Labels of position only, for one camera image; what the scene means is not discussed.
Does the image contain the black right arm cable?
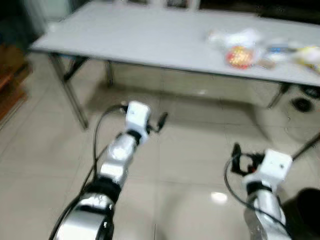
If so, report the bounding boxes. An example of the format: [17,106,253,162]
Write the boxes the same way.
[223,154,296,240]

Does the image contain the yellow printed package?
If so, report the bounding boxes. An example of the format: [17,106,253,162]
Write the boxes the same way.
[291,46,320,73]

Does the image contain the black round rubbish bin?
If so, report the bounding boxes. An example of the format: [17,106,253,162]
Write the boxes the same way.
[281,187,320,240]

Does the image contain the white table with metal legs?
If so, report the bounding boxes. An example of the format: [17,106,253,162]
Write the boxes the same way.
[29,0,320,131]

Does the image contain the brown wooden cabinet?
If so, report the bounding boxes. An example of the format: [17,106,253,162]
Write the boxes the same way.
[0,44,32,123]

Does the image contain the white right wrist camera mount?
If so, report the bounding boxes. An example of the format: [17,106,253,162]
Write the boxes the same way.
[244,148,294,192]

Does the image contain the red yellow snack bag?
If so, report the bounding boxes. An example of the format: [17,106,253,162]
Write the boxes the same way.
[224,45,257,70]

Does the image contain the black floor fan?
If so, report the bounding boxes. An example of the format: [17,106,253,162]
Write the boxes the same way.
[286,84,320,116]

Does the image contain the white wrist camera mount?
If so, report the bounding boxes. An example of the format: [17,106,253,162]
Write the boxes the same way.
[124,101,152,144]
[244,148,294,192]

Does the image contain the dark framed picture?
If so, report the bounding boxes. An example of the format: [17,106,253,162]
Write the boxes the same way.
[125,0,151,6]
[165,0,192,10]

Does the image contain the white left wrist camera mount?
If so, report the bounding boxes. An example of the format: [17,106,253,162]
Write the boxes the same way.
[124,101,152,144]

